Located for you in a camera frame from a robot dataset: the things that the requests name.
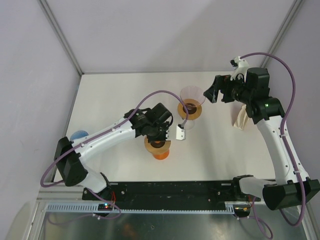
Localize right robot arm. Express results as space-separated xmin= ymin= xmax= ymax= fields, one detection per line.
xmin=203 ymin=67 xmax=320 ymax=211

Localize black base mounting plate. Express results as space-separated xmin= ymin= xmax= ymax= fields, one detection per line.
xmin=97 ymin=180 xmax=254 ymax=207

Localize orange glass carafe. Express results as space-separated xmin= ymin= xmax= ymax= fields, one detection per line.
xmin=153 ymin=149 xmax=170 ymax=160

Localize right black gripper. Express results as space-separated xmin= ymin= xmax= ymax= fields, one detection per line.
xmin=204 ymin=72 xmax=254 ymax=105

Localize aluminium frame rail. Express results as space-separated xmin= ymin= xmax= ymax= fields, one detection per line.
xmin=37 ymin=184 xmax=84 ymax=200

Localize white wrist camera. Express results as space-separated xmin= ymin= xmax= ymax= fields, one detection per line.
xmin=230 ymin=56 xmax=250 ymax=81
xmin=175 ymin=124 xmax=186 ymax=141

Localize white slotted cable duct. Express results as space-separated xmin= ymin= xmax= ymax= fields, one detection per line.
xmin=46 ymin=202 xmax=235 ymax=215

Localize white paper coffee filters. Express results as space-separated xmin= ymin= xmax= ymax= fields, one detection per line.
xmin=233 ymin=104 xmax=250 ymax=131

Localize pink glass dripper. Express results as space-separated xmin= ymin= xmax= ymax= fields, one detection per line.
xmin=180 ymin=85 xmax=206 ymax=107

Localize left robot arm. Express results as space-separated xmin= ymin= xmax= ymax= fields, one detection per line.
xmin=54 ymin=103 xmax=173 ymax=200

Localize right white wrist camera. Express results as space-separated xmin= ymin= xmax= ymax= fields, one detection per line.
xmin=230 ymin=56 xmax=250 ymax=81

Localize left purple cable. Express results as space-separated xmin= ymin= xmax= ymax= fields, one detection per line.
xmin=40 ymin=90 xmax=190 ymax=223

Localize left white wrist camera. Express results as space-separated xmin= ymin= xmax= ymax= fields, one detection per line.
xmin=175 ymin=124 xmax=186 ymax=141

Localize clear glass carafe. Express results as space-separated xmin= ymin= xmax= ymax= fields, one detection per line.
xmin=178 ymin=116 xmax=195 ymax=131

